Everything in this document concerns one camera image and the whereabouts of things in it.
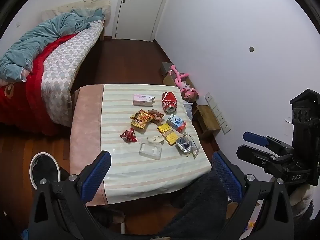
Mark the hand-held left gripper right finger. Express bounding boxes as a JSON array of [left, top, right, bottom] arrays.
[[212, 150, 294, 240]]

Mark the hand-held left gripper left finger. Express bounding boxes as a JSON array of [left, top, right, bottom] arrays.
[[28, 150, 112, 240]]

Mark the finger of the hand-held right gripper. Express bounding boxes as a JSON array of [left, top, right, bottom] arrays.
[[243, 131, 295, 155], [236, 144, 290, 174]]

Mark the red snack packet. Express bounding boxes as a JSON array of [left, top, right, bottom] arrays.
[[119, 127, 138, 143]]

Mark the silver foil packet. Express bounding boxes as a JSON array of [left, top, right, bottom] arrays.
[[175, 134, 200, 158]]

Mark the white round trash bin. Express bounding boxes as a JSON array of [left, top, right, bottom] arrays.
[[29, 152, 62, 191]]

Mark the clear plastic tray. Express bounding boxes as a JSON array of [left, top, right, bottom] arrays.
[[139, 142, 162, 160]]

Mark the white paper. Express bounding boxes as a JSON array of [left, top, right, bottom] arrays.
[[147, 135, 166, 145]]

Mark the brown snack packet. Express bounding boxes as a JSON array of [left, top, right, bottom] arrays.
[[147, 109, 165, 124]]

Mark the white power strip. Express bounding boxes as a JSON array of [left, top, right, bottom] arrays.
[[204, 92, 232, 134]]

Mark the wooden stool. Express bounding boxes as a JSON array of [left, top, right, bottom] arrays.
[[196, 105, 221, 135]]

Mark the striped tablecloth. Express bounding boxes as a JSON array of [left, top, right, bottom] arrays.
[[96, 84, 213, 202]]

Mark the orange snack packet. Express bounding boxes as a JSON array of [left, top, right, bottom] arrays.
[[130, 109, 154, 130]]

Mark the blue and red box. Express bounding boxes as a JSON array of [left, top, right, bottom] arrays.
[[166, 114, 187, 134]]

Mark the yellow box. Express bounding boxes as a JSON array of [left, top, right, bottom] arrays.
[[157, 123, 179, 146]]

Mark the pink and white box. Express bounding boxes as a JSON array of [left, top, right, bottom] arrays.
[[132, 94, 156, 107]]

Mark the pink plush toy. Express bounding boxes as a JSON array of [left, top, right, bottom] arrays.
[[168, 65, 199, 100]]

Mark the red soda can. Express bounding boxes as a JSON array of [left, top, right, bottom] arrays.
[[161, 92, 178, 114]]

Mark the red blanket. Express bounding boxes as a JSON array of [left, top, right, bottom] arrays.
[[0, 34, 76, 136]]

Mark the cardboard box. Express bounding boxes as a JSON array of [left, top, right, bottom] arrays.
[[160, 61, 175, 77]]

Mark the checkered bed sheet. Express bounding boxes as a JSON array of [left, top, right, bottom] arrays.
[[41, 19, 104, 128]]

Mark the teal duvet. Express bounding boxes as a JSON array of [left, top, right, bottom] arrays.
[[0, 8, 106, 82]]

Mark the white door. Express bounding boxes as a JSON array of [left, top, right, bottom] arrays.
[[111, 0, 173, 42]]

